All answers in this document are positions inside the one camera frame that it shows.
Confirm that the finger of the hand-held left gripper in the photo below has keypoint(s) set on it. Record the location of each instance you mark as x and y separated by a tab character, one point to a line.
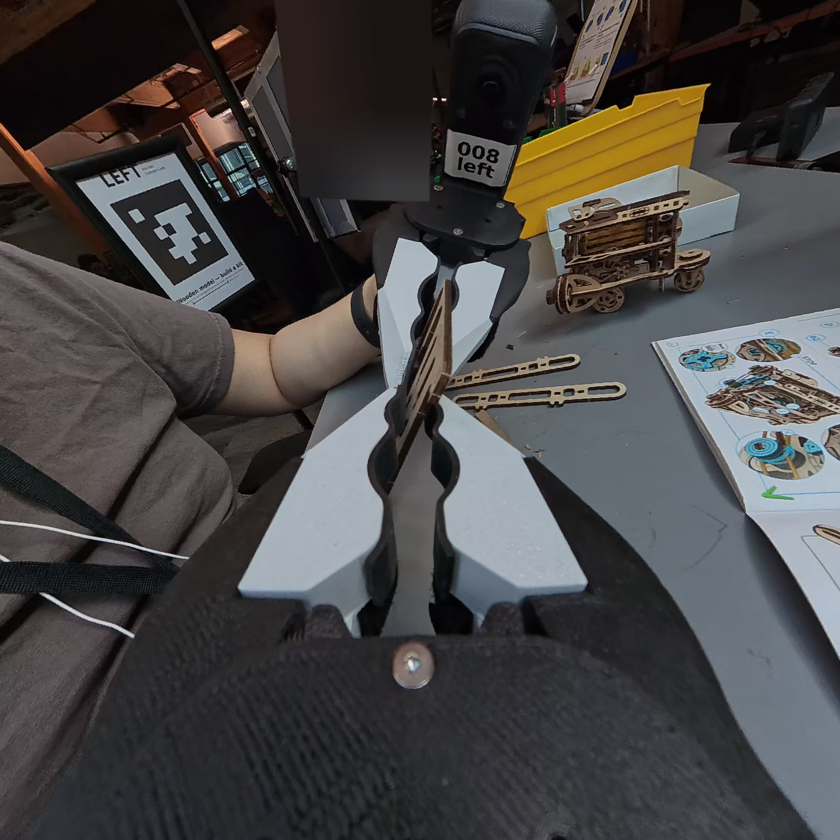
397	302
476	302

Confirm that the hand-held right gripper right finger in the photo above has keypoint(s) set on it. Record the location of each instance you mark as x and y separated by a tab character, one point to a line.
512	525

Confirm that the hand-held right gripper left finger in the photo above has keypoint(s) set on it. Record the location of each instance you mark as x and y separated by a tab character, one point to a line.
315	525

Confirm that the laser-cut wooden parts sheet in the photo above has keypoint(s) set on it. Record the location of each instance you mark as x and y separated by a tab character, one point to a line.
426	367

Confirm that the person's left forearm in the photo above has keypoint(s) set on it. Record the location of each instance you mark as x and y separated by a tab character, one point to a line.
308	361

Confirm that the wooden model car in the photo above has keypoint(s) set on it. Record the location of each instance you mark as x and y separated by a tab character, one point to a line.
623	249

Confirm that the black wristband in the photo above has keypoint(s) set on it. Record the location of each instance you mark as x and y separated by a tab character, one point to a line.
364	318

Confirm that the slotted wooden strip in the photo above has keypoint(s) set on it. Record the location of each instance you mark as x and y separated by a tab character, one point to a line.
499	375
525	400

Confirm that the pointed wooden stick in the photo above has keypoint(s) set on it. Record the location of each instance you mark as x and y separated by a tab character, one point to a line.
495	426

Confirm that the wooden board with instruction card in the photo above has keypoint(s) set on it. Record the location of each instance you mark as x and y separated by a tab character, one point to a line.
604	39

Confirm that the yellow plastic bin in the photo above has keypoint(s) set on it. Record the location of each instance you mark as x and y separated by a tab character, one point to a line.
610	144

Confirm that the grey panel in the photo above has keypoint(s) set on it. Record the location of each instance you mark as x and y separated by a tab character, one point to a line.
269	111

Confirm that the black framed marker sign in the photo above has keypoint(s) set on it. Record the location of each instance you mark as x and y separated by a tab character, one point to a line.
177	229

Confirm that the white cardboard box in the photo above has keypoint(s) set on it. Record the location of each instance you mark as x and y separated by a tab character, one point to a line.
709	197

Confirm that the illustrated instruction booklet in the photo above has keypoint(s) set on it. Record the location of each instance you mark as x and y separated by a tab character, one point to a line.
807	551

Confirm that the black device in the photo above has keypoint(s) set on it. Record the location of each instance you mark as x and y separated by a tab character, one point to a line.
794	118

